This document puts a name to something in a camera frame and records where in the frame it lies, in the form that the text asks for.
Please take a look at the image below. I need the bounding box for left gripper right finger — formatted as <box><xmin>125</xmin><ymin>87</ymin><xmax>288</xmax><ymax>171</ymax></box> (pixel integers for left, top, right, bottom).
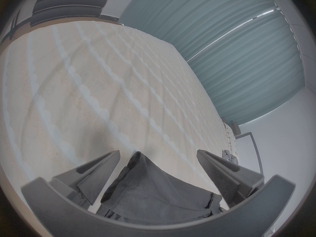
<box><xmin>197</xmin><ymin>150</ymin><xmax>265</xmax><ymax>209</ymax></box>

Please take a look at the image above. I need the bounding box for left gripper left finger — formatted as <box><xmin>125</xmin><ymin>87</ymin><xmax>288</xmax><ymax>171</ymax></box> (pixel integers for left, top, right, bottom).
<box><xmin>51</xmin><ymin>150</ymin><xmax>121</xmax><ymax>205</ymax></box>

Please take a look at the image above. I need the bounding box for pile of clothes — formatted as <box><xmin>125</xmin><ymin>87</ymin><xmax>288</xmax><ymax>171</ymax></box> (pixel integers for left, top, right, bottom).
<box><xmin>221</xmin><ymin>150</ymin><xmax>239</xmax><ymax>166</ymax></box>

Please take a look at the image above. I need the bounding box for bed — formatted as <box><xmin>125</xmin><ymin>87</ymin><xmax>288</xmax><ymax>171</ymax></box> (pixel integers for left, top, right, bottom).
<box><xmin>0</xmin><ymin>17</ymin><xmax>265</xmax><ymax>215</ymax></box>

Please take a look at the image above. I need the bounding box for white printed pillow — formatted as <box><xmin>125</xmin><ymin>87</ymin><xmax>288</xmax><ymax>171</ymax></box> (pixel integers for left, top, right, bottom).
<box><xmin>223</xmin><ymin>122</ymin><xmax>239</xmax><ymax>157</ymax></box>

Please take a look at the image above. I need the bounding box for grey bedside table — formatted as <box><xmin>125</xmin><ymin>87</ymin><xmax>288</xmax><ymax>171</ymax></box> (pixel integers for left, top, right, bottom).
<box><xmin>221</xmin><ymin>116</ymin><xmax>241</xmax><ymax>135</ymax></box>

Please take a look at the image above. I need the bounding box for black garment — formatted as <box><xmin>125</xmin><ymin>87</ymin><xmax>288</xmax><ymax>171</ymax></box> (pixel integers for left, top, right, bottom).
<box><xmin>96</xmin><ymin>151</ymin><xmax>230</xmax><ymax>223</ymax></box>

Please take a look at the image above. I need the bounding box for blue-green curtain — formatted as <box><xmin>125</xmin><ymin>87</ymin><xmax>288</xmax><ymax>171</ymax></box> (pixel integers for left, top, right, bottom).
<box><xmin>120</xmin><ymin>0</ymin><xmax>280</xmax><ymax>62</ymax></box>
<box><xmin>186</xmin><ymin>9</ymin><xmax>308</xmax><ymax>126</ymax></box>

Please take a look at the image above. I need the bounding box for black chest of drawers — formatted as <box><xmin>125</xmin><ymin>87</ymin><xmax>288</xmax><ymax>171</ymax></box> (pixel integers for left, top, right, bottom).
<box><xmin>30</xmin><ymin>0</ymin><xmax>113</xmax><ymax>27</ymax></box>

